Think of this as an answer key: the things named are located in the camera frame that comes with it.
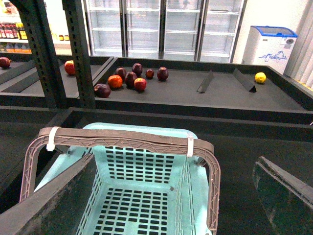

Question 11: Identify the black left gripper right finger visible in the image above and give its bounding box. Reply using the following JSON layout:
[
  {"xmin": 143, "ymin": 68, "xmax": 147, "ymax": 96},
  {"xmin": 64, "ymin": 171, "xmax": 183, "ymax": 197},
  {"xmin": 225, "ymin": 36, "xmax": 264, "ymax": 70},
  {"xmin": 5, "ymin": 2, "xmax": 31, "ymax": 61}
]
[{"xmin": 252, "ymin": 157, "xmax": 313, "ymax": 235}]

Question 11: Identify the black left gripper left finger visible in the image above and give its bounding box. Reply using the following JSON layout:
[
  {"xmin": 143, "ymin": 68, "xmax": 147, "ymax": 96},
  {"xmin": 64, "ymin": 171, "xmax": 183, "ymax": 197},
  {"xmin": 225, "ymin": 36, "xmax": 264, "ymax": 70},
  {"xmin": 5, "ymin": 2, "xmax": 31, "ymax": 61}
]
[{"xmin": 0, "ymin": 154, "xmax": 94, "ymax": 235}]

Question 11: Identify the light blue plastic basket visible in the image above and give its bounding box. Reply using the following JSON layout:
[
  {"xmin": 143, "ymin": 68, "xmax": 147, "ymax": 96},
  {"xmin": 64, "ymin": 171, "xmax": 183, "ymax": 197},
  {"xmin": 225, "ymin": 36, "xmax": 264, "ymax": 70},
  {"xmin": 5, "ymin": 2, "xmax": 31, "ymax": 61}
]
[{"xmin": 20, "ymin": 123, "xmax": 221, "ymax": 235}]

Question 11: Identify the dark red apple front left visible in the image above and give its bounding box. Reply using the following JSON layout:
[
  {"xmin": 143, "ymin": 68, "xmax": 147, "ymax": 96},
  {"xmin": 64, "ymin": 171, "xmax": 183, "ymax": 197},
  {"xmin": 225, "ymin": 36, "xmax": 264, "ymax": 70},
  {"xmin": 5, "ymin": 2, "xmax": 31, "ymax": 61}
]
[{"xmin": 94, "ymin": 83, "xmax": 111, "ymax": 98}]

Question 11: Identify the orange red apple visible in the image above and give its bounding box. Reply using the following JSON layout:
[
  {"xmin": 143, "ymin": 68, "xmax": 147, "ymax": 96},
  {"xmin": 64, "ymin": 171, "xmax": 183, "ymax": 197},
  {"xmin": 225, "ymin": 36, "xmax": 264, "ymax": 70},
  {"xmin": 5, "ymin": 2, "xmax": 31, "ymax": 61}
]
[{"xmin": 108, "ymin": 75, "xmax": 123, "ymax": 89}]

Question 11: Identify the dark red apple centre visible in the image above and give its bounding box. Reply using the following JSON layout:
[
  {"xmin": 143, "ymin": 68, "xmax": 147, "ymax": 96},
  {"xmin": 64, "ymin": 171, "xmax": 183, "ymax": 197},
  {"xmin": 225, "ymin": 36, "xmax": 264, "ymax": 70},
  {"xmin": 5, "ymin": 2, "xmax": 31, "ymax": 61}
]
[{"xmin": 125, "ymin": 72, "xmax": 137, "ymax": 89}]

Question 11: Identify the red yellow apple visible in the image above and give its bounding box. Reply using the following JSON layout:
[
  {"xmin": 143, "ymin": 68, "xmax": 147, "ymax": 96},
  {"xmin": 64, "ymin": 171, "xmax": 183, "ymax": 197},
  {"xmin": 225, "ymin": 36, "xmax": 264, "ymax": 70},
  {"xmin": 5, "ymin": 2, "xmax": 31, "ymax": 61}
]
[{"xmin": 134, "ymin": 78, "xmax": 147, "ymax": 92}]

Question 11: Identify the dark red apple back left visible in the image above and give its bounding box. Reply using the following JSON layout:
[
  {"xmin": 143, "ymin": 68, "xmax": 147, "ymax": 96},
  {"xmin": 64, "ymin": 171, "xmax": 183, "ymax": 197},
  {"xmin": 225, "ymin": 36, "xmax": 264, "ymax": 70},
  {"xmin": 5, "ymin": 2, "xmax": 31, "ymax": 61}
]
[{"xmin": 115, "ymin": 67, "xmax": 127, "ymax": 82}]

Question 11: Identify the dark apple far left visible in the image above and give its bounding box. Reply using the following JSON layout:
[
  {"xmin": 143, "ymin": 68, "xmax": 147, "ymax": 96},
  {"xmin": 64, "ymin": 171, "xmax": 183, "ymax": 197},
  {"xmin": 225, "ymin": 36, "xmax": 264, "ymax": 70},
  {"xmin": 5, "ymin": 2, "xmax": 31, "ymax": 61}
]
[{"xmin": 0, "ymin": 57, "xmax": 11, "ymax": 69}]

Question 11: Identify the small dark red apple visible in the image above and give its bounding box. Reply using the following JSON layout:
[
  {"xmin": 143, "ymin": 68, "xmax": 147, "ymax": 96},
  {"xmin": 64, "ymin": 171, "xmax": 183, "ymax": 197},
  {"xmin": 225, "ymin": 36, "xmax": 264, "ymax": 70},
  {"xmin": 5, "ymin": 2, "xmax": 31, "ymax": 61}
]
[{"xmin": 145, "ymin": 69, "xmax": 155, "ymax": 79}]

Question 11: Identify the dark red apple right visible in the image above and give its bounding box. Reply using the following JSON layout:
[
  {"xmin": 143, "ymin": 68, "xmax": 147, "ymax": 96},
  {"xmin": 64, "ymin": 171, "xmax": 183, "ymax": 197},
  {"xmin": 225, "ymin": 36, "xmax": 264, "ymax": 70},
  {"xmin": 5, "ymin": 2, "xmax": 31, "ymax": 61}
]
[{"xmin": 157, "ymin": 67, "xmax": 169, "ymax": 81}]

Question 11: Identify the black lower produce tray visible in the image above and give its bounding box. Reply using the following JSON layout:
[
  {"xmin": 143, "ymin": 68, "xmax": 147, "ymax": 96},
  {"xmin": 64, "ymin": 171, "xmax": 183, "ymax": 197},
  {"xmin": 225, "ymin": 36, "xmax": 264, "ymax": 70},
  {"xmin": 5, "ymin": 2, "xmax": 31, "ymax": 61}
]
[{"xmin": 0, "ymin": 106, "xmax": 313, "ymax": 235}]

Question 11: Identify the black produce tray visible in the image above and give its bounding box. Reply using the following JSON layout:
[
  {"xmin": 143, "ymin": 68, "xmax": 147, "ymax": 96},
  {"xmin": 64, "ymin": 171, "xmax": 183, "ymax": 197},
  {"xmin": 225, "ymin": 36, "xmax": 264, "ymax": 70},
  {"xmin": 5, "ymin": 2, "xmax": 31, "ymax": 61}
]
[
  {"xmin": 95, "ymin": 58, "xmax": 313, "ymax": 125},
  {"xmin": 0, "ymin": 106, "xmax": 313, "ymax": 235}
]

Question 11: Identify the black upper produce tray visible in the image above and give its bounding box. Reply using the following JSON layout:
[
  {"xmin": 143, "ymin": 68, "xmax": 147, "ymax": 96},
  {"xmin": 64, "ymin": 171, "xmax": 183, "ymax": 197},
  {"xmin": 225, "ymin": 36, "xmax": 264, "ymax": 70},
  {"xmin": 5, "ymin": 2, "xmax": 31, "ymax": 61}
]
[{"xmin": 95, "ymin": 58, "xmax": 313, "ymax": 125}]

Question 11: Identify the black triangular divider right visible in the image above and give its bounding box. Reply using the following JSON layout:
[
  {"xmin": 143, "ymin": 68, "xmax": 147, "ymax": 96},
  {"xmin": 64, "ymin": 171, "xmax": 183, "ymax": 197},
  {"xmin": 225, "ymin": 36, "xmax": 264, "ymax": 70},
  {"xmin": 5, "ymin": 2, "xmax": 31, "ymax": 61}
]
[{"xmin": 233, "ymin": 68, "xmax": 257, "ymax": 93}]

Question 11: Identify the yellow lemon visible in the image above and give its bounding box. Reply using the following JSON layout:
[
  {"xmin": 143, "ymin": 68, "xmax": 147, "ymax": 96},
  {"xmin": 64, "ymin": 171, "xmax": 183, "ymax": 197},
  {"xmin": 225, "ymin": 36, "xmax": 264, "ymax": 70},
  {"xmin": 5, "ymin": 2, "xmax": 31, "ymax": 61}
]
[{"xmin": 254, "ymin": 72, "xmax": 267, "ymax": 84}]

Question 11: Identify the black divider strip left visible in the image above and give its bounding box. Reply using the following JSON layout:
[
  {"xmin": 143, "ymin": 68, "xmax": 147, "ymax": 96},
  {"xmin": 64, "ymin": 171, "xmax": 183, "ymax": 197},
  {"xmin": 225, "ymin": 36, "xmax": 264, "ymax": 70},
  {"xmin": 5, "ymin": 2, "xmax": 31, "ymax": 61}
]
[{"xmin": 197, "ymin": 70, "xmax": 214, "ymax": 94}]

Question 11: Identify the white chest freezer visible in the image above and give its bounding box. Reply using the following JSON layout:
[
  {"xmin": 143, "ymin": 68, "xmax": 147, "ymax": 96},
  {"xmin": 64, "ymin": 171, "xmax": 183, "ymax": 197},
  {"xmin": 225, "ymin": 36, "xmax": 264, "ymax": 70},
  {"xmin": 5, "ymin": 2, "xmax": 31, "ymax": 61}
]
[{"xmin": 242, "ymin": 25, "xmax": 298, "ymax": 74}]

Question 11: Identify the shelf of bottles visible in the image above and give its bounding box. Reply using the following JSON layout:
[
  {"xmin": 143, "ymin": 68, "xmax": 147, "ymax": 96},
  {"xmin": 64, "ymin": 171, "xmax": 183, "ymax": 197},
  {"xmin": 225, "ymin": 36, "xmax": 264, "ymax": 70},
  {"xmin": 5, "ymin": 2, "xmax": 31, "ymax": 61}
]
[{"xmin": 0, "ymin": 0, "xmax": 31, "ymax": 54}]

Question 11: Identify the glass door refrigerator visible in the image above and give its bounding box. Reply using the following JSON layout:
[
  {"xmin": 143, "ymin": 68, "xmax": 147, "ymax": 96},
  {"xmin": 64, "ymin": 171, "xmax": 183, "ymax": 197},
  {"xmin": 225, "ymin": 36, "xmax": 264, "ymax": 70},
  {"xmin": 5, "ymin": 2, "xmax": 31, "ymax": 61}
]
[{"xmin": 84, "ymin": 0, "xmax": 246, "ymax": 63}]

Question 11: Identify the dark metal shelf post left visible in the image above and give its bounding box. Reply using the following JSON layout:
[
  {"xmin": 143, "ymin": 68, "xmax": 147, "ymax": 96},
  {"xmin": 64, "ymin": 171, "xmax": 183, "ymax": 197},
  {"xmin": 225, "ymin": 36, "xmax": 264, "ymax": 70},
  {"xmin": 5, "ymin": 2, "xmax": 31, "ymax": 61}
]
[{"xmin": 11, "ymin": 0, "xmax": 67, "ymax": 108}]

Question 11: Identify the dark metal shelf post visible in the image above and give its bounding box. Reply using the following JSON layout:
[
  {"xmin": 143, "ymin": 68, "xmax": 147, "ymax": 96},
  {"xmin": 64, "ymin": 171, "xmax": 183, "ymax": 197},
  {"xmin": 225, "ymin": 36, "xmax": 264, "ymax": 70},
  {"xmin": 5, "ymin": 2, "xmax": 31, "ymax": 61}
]
[
  {"xmin": 11, "ymin": 0, "xmax": 67, "ymax": 108},
  {"xmin": 62, "ymin": 0, "xmax": 95, "ymax": 109}
]

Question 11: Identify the red apple behind post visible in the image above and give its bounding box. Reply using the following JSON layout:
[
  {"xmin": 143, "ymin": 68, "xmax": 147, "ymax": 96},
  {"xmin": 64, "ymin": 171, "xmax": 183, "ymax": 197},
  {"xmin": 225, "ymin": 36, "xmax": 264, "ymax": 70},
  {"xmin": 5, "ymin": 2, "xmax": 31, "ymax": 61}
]
[{"xmin": 64, "ymin": 60, "xmax": 75, "ymax": 76}]

